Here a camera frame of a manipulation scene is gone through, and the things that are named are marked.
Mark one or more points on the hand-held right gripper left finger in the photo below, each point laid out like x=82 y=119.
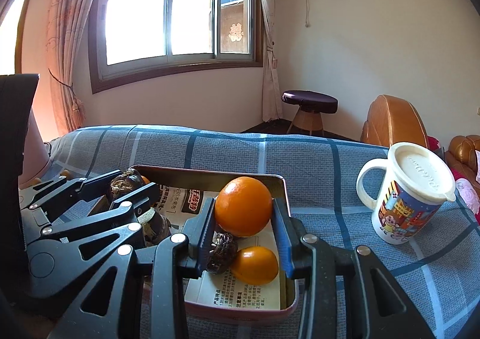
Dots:
x=204 y=234

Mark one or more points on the pink floral cloth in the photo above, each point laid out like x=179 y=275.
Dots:
x=468 y=190

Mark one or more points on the low brown leather armchair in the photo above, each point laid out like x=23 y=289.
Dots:
x=465 y=147

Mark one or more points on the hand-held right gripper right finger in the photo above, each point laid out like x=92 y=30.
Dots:
x=283 y=241

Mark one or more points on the printed paper leaflet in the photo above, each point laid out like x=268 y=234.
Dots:
x=240 y=297

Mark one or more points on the curtain tassel tieback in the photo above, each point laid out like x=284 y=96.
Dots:
x=78 y=113

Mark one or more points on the round dark cushioned stool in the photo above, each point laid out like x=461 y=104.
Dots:
x=309 y=100

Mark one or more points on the pink patterned curtain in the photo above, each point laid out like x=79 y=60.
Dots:
x=67 y=23

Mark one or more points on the sliding glass window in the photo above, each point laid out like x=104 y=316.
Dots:
x=138 y=12

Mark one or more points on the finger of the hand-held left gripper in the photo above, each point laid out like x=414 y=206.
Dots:
x=112 y=234
x=93 y=183

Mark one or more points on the rectangular metal tin tray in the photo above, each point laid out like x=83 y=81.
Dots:
x=195 y=177

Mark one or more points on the cream plastic mug lid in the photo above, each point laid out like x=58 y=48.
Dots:
x=420 y=170

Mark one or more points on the brown longan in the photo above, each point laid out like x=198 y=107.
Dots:
x=65 y=173

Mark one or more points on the red paper window decal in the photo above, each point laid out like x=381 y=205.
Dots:
x=237 y=33

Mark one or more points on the orange mandarin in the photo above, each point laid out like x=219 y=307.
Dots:
x=255 y=264
x=243 y=205

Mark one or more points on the white cartoon print mug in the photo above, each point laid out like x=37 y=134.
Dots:
x=397 y=219

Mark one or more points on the white sheer curtain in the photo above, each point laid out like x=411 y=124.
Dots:
x=270 y=23

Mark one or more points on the tall brown leather armchair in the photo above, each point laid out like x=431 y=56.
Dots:
x=393 y=121

